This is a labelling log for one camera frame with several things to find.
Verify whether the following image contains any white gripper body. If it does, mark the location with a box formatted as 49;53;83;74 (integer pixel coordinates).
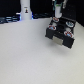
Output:
54;0;67;18

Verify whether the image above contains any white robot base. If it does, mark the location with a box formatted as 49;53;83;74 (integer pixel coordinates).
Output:
20;0;32;20

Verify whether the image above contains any red white kcup pod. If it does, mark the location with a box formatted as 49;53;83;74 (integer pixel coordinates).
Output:
53;17;59;22

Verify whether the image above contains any red kcup pod left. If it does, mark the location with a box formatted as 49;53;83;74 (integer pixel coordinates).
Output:
49;25;56;31

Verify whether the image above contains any blue white kcup pod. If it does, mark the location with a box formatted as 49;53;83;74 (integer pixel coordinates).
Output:
66;21;74;28

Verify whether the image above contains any red kcup pod front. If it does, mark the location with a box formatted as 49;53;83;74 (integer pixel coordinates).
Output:
64;31;73;37

